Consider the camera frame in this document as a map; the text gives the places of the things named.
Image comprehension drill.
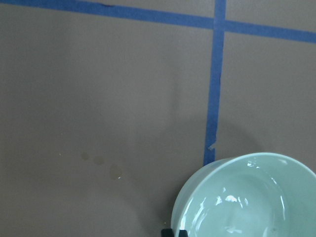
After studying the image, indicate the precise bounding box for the mint green bowl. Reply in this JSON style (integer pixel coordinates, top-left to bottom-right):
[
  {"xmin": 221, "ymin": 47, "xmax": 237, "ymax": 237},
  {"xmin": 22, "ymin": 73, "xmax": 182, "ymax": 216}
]
[{"xmin": 171, "ymin": 153, "xmax": 316, "ymax": 237}]

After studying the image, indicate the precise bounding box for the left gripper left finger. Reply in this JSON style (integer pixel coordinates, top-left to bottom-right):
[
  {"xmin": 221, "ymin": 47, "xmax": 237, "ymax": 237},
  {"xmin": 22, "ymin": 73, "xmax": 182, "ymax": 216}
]
[{"xmin": 160, "ymin": 223, "xmax": 174, "ymax": 237}]

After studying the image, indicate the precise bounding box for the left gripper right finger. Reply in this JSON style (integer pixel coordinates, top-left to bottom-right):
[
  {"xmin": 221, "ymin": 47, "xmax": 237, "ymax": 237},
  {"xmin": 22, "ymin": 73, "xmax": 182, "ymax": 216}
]
[{"xmin": 178, "ymin": 225, "xmax": 188, "ymax": 237}]

